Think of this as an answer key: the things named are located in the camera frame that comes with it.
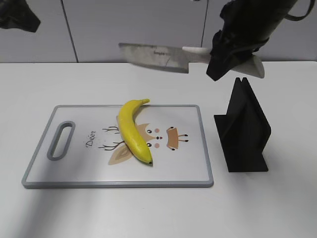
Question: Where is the right hand in black glove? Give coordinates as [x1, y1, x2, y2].
[206, 23, 266, 81]

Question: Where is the white-handled kitchen knife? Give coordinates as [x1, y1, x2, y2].
[118, 43, 265, 79]

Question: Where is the yellow plastic banana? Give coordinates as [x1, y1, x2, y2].
[117, 99, 153, 165]

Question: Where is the right forearm in black sleeve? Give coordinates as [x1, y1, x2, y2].
[220, 0, 296, 44]

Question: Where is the black knife stand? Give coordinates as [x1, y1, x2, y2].
[214, 77, 271, 173]

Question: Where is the white grey-rimmed cutting board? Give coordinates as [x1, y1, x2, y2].
[22, 105, 213, 188]

